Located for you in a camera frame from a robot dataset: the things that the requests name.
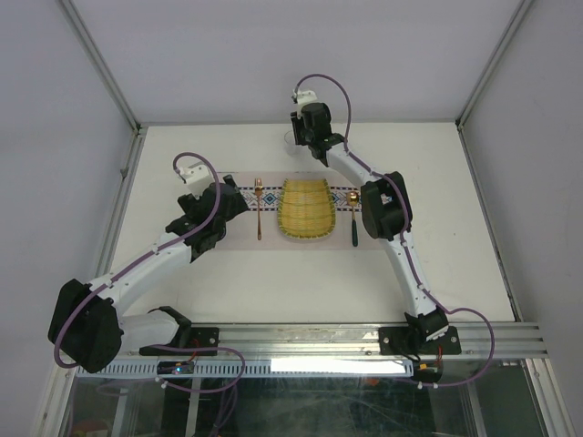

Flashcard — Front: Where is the aluminium frame post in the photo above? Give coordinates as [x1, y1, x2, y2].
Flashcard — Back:
[455, 0, 537, 130]
[56, 0, 141, 134]

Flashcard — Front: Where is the patterned white placemat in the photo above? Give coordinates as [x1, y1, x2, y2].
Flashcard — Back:
[217, 172, 380, 250]

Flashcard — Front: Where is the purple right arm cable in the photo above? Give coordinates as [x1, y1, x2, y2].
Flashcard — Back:
[293, 73, 496, 390]

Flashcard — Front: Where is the rose gold fork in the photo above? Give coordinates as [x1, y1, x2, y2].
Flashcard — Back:
[254, 178, 263, 241]

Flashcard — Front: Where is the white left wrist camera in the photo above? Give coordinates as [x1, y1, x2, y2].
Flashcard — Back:
[175, 161, 214, 198]

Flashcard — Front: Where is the right aluminium frame post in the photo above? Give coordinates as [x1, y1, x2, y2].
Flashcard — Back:
[455, 0, 537, 130]

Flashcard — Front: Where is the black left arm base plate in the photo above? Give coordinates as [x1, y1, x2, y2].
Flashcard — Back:
[138, 327, 220, 357]

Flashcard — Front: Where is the clear drinking glass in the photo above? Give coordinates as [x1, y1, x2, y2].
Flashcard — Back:
[283, 130, 302, 156]

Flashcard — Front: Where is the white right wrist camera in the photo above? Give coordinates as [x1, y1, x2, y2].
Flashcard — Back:
[291, 89, 319, 118]

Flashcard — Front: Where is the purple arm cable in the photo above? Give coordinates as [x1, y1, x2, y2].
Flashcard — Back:
[293, 73, 496, 390]
[53, 153, 247, 437]

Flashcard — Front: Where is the left aluminium frame post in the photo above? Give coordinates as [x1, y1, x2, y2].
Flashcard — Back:
[56, 0, 141, 134]

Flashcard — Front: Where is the white slotted cable duct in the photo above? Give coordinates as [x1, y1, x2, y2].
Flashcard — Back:
[77, 357, 414, 379]

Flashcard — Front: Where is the gold spoon green handle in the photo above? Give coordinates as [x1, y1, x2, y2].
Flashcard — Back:
[346, 190, 360, 248]

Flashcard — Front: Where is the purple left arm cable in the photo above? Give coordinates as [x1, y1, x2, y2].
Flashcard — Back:
[53, 153, 247, 437]

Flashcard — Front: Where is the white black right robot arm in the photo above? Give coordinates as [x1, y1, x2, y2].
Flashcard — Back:
[291, 101, 449, 352]

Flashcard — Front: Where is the aluminium front mounting rail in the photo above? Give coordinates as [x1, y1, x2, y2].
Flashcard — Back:
[56, 321, 546, 365]

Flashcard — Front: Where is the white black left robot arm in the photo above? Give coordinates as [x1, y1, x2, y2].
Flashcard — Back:
[47, 175, 249, 373]

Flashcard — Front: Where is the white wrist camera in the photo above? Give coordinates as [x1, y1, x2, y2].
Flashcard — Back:
[175, 161, 214, 198]
[291, 89, 319, 118]

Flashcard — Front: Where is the yellow woven pattern plate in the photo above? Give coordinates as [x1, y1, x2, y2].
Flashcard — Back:
[277, 178, 336, 240]

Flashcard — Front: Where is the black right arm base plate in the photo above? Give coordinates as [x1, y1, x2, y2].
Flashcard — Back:
[378, 326, 461, 358]

